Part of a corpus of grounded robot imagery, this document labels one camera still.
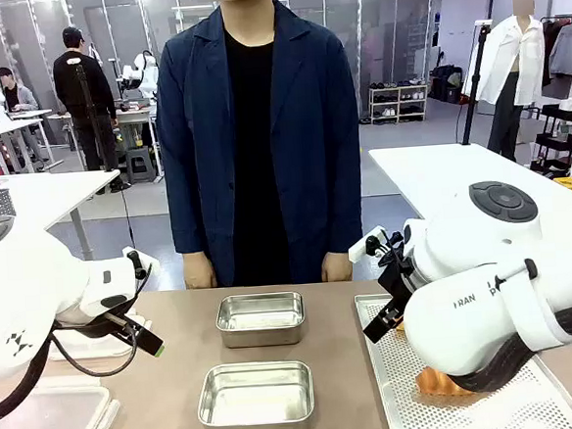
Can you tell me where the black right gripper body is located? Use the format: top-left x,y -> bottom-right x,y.
374,248 -> 420,313

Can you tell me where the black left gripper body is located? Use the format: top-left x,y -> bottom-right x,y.
52,309 -> 148,351

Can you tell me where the clear plastic clip lid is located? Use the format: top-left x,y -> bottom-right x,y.
0,373 -> 123,429
44,305 -> 156,363

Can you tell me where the steel rectangular container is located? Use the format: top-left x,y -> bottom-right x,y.
194,357 -> 317,429
214,289 -> 309,351

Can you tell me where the person's left hand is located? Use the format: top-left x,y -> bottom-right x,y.
318,250 -> 356,285

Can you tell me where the person's right hand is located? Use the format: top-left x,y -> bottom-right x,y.
181,251 -> 219,292

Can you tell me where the perforated metal baking tray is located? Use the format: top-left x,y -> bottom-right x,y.
354,279 -> 572,429

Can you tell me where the white long table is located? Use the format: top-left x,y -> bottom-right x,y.
367,133 -> 572,252

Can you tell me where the white side table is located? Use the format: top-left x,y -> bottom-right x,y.
0,166 -> 128,267

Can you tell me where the grey plastic stool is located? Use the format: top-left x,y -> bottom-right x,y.
122,146 -> 161,186

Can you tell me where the white shoe rack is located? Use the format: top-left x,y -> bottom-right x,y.
366,81 -> 433,126

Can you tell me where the person in navy jacket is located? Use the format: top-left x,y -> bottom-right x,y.
147,0 -> 371,296

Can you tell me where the black bag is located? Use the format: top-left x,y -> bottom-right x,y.
427,63 -> 467,107

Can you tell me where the black tripod pole white head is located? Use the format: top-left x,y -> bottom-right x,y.
453,20 -> 501,146

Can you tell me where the black utility cart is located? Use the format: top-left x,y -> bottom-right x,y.
525,99 -> 572,181

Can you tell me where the white background desk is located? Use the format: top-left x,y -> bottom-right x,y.
0,108 -> 67,176

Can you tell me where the standing man in black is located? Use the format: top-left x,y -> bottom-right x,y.
49,23 -> 122,175

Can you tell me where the seated person grey top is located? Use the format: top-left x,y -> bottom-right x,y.
0,64 -> 49,167

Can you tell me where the clothes rack with garments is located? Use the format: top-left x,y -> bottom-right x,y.
537,13 -> 572,100

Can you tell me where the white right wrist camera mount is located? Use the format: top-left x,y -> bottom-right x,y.
346,225 -> 393,265

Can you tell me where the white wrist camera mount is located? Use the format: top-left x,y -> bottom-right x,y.
346,225 -> 393,265
119,243 -> 163,282

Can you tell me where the black left arm cable bundle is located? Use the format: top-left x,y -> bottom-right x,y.
0,317 -> 152,428

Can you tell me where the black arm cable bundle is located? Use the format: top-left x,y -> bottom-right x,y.
442,297 -> 572,397
0,317 -> 152,428

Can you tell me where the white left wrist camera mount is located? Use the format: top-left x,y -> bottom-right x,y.
119,243 -> 163,282

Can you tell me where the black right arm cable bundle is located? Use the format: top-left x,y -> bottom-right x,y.
442,297 -> 572,397

